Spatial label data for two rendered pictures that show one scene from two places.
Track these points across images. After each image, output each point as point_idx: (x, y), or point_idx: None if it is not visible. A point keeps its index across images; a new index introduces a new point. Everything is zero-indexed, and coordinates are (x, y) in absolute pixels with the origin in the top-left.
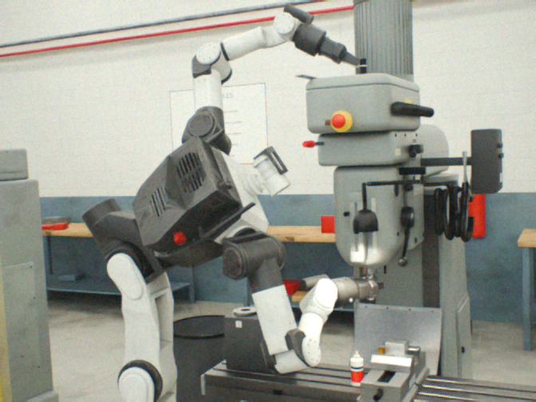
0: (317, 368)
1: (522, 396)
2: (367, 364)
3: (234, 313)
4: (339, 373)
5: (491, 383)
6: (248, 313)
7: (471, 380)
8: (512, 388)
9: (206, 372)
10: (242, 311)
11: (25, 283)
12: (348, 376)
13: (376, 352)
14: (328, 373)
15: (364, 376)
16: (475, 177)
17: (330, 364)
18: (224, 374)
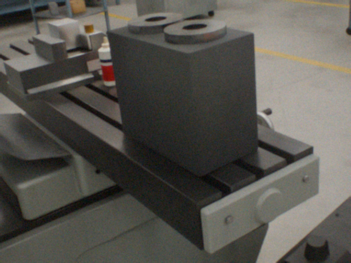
0: (111, 115)
1: (20, 53)
2: (2, 143)
3: (226, 28)
4: (101, 102)
5: (1, 66)
6: (202, 19)
7: (5, 72)
8: (3, 60)
9: (305, 148)
10: (208, 23)
11: None
12: (100, 95)
13: (89, 33)
14: (114, 104)
15: (85, 92)
16: None
17: (81, 120)
18: (272, 134)
